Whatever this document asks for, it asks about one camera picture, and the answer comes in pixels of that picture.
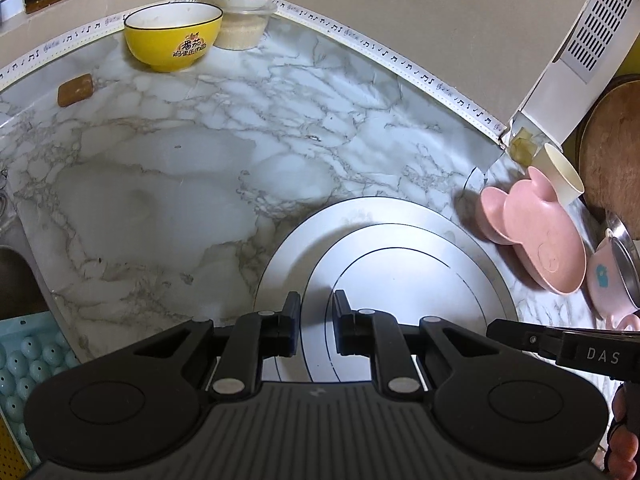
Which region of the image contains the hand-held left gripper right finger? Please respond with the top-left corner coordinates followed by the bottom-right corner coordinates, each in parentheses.
top-left (332, 290), bottom-right (502, 402)

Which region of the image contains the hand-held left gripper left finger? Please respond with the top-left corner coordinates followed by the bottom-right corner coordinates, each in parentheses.
top-left (132, 291), bottom-right (303, 402)

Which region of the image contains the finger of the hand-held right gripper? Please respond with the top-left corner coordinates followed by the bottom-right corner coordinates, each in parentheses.
top-left (486, 318), bottom-right (566, 362)

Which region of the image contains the cream cup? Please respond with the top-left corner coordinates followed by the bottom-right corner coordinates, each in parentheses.
top-left (531, 142), bottom-right (585, 207)

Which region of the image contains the person's right hand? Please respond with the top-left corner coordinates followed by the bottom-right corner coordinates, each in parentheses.
top-left (606, 382), bottom-right (640, 480)

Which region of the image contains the stainless steel bowl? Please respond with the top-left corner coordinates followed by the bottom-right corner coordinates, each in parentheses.
top-left (602, 210), bottom-right (640, 311)

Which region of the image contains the pink bear-shaped plate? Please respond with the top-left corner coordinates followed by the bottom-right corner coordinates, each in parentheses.
top-left (474, 167), bottom-right (587, 295)

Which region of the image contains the round stainless steel plate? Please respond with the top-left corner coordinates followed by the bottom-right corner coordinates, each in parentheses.
top-left (254, 196), bottom-right (521, 384)

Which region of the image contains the round wooden cutting board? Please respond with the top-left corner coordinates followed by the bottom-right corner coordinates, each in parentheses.
top-left (575, 76), bottom-right (640, 242)

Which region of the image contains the light blue bumpy mat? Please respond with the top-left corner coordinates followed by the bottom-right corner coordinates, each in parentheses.
top-left (0, 310), bottom-right (82, 480)

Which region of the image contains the white music-note edge tape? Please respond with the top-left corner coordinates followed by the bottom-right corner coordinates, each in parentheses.
top-left (0, 0), bottom-right (507, 144)

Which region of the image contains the yellow perforated mat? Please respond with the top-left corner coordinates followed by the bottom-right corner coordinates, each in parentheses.
top-left (0, 414), bottom-right (27, 480)

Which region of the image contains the clear plastic container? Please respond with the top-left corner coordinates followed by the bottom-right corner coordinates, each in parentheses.
top-left (213, 1), bottom-right (278, 51)

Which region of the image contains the yellow bowl with print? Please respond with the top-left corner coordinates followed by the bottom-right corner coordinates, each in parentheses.
top-left (123, 1), bottom-right (224, 74)

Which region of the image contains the brown soap bar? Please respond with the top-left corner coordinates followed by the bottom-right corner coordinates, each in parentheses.
top-left (57, 73), bottom-right (95, 108)

